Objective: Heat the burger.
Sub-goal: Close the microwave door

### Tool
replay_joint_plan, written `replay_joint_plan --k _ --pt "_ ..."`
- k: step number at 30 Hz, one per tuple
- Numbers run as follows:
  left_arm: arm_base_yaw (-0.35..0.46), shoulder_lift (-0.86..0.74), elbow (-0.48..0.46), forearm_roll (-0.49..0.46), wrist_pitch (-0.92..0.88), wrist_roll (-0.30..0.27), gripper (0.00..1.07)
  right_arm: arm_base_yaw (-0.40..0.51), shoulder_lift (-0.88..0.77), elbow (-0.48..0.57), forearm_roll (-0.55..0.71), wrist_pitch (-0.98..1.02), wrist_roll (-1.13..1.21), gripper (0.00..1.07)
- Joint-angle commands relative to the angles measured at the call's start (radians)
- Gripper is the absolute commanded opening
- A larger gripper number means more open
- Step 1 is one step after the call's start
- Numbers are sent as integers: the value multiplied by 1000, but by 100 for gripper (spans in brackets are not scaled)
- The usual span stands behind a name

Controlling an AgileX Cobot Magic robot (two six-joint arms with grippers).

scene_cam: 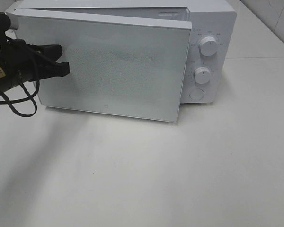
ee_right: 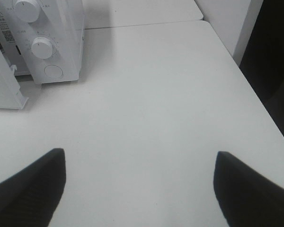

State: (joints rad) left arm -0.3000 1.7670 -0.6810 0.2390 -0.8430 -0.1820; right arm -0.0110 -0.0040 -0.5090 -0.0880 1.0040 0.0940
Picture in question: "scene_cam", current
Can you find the upper white power knob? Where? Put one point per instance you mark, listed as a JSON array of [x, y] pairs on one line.
[[208, 45]]

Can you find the round white door button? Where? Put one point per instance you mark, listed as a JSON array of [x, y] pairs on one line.
[[197, 94]]

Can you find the white microwave oven body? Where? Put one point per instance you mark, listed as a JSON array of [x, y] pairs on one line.
[[206, 17]]

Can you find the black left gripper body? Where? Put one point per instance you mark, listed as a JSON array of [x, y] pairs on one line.
[[21, 57]]

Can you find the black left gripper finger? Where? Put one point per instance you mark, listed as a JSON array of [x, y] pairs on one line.
[[50, 69], [53, 52]]

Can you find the white timer knob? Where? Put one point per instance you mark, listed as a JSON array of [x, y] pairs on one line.
[[202, 75]]

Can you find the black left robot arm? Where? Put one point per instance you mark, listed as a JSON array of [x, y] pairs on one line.
[[8, 79]]

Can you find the white microwave door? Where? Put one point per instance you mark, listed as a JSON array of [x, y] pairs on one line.
[[126, 66]]

